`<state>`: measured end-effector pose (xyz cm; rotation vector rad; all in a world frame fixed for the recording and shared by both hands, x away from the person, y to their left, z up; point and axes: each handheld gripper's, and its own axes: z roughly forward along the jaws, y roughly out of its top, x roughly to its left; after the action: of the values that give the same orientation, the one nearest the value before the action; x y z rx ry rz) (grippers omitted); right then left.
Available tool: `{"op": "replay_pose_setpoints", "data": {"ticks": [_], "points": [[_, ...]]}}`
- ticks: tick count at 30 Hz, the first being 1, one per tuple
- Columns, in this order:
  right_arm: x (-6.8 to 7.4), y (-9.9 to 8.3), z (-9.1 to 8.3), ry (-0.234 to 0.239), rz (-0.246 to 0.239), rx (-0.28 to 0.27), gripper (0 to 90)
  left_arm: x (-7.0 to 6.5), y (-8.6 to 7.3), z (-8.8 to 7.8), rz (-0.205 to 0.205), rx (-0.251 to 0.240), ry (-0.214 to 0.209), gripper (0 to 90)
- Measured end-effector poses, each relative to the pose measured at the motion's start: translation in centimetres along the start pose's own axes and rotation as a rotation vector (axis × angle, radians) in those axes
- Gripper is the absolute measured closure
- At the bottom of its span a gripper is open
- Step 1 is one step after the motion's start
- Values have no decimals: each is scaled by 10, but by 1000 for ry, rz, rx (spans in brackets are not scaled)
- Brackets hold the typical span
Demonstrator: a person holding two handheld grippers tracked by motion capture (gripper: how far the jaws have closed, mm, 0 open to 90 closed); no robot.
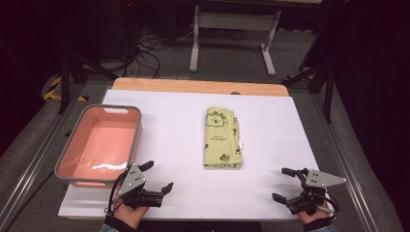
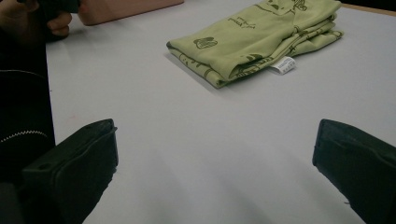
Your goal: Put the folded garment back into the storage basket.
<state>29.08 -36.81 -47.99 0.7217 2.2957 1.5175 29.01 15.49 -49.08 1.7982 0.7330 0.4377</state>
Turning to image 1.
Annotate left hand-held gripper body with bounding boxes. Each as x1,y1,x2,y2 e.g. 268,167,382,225
117,163,163,209

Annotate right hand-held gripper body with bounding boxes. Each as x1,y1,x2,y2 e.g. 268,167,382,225
285,167,348,217

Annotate pink basin with grey rim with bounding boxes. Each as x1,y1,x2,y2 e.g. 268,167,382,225
53,103,143,189

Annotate green printed cloth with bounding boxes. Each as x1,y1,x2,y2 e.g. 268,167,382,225
203,106,244,169

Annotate person's left hand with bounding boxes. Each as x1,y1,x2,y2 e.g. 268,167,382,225
112,198,151,228

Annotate person's right hand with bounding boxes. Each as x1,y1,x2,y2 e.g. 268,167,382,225
296,201,334,225

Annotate white table board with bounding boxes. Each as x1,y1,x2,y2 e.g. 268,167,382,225
57,89,320,222

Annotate black wrist cuff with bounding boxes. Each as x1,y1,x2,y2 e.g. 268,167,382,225
303,216,334,232
103,215,140,232

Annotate wooden table top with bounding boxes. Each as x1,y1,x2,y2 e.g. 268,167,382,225
111,76,290,98

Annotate black tripod stand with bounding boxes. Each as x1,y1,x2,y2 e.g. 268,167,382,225
47,0,120,115
281,18,337,124

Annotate yellow black hazard tape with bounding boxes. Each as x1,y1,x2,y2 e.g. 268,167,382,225
43,74,89,102

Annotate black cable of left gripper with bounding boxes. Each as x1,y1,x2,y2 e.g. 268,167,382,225
104,169,131,218

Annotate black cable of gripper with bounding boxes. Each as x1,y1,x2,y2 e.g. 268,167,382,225
318,189,340,217
104,169,131,218

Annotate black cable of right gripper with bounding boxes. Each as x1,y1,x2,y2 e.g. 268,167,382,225
318,189,340,217

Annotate aluminium floor rail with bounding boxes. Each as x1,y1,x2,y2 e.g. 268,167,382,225
0,84,86,226
309,93,405,232

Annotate bundle of black floor cables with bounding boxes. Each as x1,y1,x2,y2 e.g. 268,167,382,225
109,28,196,79

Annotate white metal desk frame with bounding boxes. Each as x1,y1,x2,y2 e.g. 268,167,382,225
189,4,282,77

